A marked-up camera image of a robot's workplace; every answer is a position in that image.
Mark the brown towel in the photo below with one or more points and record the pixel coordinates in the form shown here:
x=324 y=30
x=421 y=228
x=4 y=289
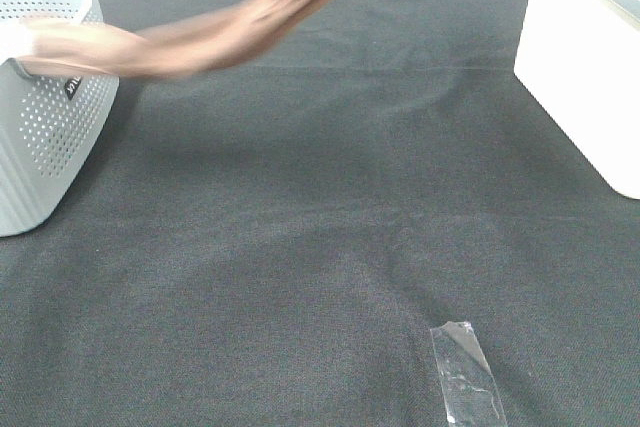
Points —
x=212 y=41

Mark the black table cloth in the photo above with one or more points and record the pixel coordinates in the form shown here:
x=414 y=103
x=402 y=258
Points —
x=272 y=245

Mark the clear tape strip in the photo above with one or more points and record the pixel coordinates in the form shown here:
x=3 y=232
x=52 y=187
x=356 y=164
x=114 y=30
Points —
x=470 y=393

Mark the grey perforated laundry basket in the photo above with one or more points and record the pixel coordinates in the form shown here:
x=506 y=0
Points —
x=49 y=125

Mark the white storage box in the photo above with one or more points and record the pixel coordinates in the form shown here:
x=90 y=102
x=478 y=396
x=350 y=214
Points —
x=580 y=60

